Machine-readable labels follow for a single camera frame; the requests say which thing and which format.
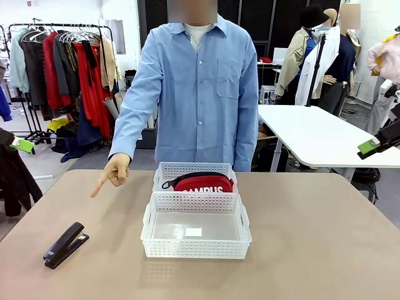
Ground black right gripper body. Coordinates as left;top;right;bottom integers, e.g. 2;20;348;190
374;117;400;149

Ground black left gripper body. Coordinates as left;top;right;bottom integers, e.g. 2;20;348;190
0;127;16;148

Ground red CAMPUS pencil case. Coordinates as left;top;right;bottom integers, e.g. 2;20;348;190
161;171;235;194

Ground person's left forearm blue sleeve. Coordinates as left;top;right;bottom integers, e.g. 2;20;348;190
233;102;259;173

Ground person's right forearm blue sleeve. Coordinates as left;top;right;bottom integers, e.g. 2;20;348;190
107;99;151;164

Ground person's right hand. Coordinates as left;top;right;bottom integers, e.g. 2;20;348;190
90;152;131;199

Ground black bag under table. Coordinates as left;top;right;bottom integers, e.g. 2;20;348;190
350;167;381;204

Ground black cloth bundle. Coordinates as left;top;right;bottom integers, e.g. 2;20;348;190
0;145;44;218

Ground yellow garment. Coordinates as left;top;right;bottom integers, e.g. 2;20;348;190
46;117;69;134

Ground white table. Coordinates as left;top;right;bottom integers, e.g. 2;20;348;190
257;104;400;173

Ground dark blue denim garment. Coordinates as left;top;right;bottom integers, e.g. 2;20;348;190
59;102;105;164

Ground dark grey coat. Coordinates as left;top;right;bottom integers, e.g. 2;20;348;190
19;33;48;108

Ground pale mint coat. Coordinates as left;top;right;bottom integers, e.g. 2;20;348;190
9;27;31;94

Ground figure in pink top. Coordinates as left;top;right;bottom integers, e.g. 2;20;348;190
364;26;400;136

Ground red jacket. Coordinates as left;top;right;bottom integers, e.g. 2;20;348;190
42;31;73;111

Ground long red dress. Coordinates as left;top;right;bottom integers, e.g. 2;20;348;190
74;41;113;138

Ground mannequin in navy dress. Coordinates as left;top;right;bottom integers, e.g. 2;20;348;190
318;8;362;117

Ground grey jacket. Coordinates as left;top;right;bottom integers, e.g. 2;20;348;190
52;32;81;98

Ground bundle of paper rolls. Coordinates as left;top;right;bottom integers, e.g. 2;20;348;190
102;90;126;126

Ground black metal clothing rack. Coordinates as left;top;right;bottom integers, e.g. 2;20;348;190
0;22;114;157

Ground white lab coat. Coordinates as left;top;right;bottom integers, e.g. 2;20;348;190
294;25;342;106

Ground black tripod pole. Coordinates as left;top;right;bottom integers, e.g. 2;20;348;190
304;32;328;108

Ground black stapler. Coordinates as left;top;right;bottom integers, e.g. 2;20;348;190
42;221;90;271

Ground mannequin with beige trench coat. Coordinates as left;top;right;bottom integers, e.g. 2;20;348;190
274;26;316;106

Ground beige garment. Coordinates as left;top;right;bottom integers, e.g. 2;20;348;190
99;36;121;93

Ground grey storage bin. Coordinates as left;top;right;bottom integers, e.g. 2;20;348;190
136;126;158;150

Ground black hat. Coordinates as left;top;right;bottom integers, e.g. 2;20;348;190
300;4;328;31

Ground person torso in blue shirt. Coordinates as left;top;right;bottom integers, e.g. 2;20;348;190
131;14;260;173

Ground small white perforated plastic basket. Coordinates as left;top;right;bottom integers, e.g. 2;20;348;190
152;161;239;195

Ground large white perforated plastic basket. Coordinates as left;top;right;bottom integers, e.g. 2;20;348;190
140;191;253;260

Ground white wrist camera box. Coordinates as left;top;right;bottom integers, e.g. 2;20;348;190
379;79;400;105

